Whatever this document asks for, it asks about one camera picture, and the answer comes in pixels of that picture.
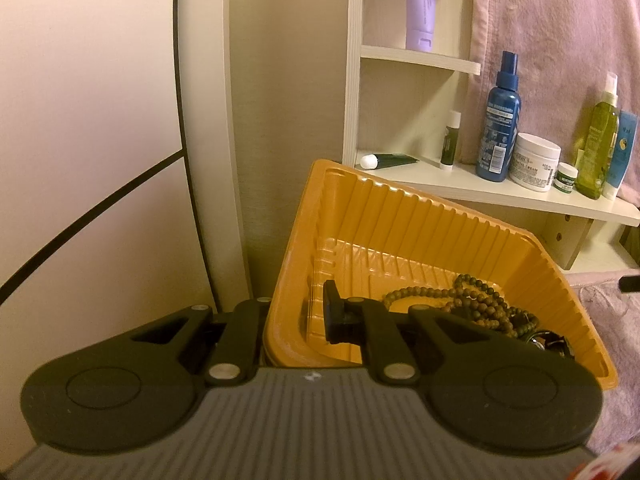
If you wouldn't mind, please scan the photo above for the blue and white tube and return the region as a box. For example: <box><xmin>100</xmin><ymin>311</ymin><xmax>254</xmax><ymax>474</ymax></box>
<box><xmin>602</xmin><ymin>110</ymin><xmax>638</xmax><ymax>202</ymax></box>

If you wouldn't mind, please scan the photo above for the black wristwatch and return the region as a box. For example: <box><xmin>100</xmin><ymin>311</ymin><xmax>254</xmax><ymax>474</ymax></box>
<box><xmin>525</xmin><ymin>327</ymin><xmax>576</xmax><ymax>361</ymax></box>

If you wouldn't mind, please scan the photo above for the green oil spray bottle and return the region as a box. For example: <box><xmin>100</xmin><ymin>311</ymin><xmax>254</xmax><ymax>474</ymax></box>
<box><xmin>574</xmin><ymin>72</ymin><xmax>621</xmax><ymax>201</ymax></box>

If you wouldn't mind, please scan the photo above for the purple cosmetic tube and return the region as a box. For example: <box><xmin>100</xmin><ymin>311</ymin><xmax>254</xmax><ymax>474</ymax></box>
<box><xmin>405</xmin><ymin>0</ymin><xmax>438</xmax><ymax>52</ymax></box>

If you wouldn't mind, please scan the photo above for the cream wooden shelf unit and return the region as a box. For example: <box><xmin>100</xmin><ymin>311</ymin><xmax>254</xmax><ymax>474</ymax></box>
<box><xmin>172</xmin><ymin>0</ymin><xmax>640</xmax><ymax>306</ymax></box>

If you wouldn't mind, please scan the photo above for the orange ribbed plastic tray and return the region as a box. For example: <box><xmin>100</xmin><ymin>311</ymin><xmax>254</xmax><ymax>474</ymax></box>
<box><xmin>260</xmin><ymin>159</ymin><xmax>620</xmax><ymax>392</ymax></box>

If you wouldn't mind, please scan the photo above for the pink fuzzy mat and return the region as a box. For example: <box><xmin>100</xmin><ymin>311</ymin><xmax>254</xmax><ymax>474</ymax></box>
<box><xmin>562</xmin><ymin>270</ymin><xmax>640</xmax><ymax>461</ymax></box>

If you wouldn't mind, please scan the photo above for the brown bead necklace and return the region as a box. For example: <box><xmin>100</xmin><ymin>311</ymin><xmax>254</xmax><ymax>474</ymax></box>
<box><xmin>382</xmin><ymin>273</ymin><xmax>541</xmax><ymax>343</ymax></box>

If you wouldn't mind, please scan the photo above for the white cream jar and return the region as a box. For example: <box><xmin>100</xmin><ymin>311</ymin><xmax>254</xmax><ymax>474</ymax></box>
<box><xmin>509</xmin><ymin>132</ymin><xmax>562</xmax><ymax>192</ymax></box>

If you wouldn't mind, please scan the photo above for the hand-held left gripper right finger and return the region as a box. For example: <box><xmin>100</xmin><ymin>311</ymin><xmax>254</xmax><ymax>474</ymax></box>
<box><xmin>324</xmin><ymin>281</ymin><xmax>506</xmax><ymax>383</ymax></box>

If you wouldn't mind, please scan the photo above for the dark green tube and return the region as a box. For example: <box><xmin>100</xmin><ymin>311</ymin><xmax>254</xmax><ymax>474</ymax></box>
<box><xmin>360</xmin><ymin>153</ymin><xmax>420</xmax><ymax>169</ymax></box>

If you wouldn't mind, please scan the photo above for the red and white cloth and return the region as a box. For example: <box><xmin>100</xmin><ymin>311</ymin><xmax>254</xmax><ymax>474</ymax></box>
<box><xmin>565</xmin><ymin>440</ymin><xmax>640</xmax><ymax>480</ymax></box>

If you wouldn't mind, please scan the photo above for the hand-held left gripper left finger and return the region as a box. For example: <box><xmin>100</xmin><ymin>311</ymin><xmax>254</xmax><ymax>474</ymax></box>
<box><xmin>131</xmin><ymin>298</ymin><xmax>273</xmax><ymax>385</ymax></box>

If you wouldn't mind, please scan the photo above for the small green jar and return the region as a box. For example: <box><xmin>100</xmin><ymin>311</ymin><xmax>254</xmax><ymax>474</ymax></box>
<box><xmin>554</xmin><ymin>162</ymin><xmax>579</xmax><ymax>195</ymax></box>

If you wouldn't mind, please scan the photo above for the green lip balm stick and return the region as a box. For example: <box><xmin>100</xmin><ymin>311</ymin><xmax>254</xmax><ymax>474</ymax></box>
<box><xmin>440</xmin><ymin>110</ymin><xmax>462</xmax><ymax>168</ymax></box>

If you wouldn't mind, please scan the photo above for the pink towel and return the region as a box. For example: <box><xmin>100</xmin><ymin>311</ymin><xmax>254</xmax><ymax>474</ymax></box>
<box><xmin>465</xmin><ymin>0</ymin><xmax>640</xmax><ymax>171</ymax></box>

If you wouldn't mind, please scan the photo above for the blue spray bottle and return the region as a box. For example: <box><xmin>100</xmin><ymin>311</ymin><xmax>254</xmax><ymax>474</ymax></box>
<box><xmin>475</xmin><ymin>51</ymin><xmax>522</xmax><ymax>182</ymax></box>

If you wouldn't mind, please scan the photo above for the black cable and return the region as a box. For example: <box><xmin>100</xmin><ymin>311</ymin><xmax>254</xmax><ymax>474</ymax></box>
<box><xmin>0</xmin><ymin>151</ymin><xmax>187</xmax><ymax>301</ymax></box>

